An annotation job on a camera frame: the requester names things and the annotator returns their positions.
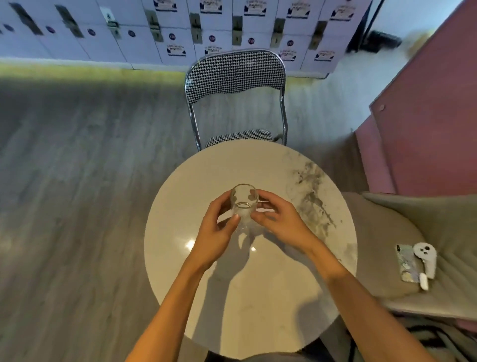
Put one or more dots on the person's left hand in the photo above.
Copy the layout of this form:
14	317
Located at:
212	238

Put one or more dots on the pink counter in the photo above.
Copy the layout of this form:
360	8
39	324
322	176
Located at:
428	112

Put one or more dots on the round marble table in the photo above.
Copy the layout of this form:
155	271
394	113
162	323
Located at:
261	298

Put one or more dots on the smartphone with pale case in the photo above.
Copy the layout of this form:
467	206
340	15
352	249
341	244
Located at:
406	264

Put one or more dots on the bank of white lockers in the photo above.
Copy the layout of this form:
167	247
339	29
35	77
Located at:
149	30

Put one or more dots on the person's right hand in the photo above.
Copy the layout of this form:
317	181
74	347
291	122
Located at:
287	223

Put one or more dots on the pink black prize wheel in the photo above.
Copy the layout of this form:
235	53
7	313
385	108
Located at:
372	37

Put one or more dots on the person's right forearm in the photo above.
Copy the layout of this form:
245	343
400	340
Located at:
372	309

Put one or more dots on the person's dark blue shirt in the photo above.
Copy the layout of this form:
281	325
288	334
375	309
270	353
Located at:
261	357

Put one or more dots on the white handheld controller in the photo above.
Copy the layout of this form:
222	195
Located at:
426	257

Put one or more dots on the grey black backpack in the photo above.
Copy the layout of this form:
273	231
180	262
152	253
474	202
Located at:
428	339

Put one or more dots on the person's left forearm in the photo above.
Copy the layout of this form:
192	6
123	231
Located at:
167	317

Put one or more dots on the houndstooth folding chair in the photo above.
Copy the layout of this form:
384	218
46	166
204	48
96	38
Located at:
234	71

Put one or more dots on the clear drinking glass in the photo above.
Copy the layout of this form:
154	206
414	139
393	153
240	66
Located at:
244	203

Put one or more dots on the beige upholstered chair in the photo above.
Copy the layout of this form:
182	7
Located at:
391	231

